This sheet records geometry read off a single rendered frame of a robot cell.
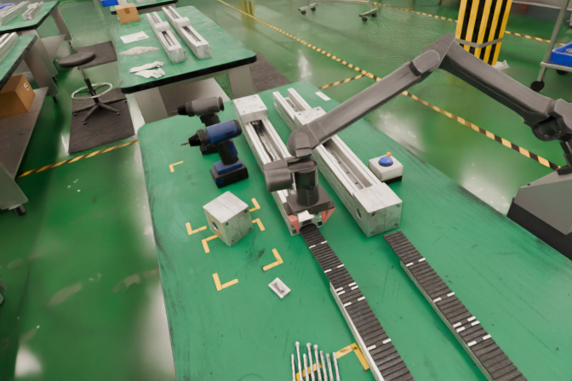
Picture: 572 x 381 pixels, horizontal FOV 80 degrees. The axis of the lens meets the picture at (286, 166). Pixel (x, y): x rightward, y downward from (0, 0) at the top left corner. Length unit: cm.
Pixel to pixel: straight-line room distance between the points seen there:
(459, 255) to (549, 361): 26
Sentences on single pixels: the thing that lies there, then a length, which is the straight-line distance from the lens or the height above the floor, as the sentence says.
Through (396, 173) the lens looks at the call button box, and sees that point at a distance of 114.
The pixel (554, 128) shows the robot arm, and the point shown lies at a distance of 110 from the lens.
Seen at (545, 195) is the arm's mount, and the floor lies 86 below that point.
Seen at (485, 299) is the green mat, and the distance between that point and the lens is 92.
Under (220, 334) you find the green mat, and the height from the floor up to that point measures 78.
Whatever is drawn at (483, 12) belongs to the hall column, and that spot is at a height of 61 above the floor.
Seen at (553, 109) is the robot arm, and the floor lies 106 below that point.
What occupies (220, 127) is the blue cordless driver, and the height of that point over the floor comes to 99.
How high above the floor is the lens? 150
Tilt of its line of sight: 36 degrees down
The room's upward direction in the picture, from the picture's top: 8 degrees counter-clockwise
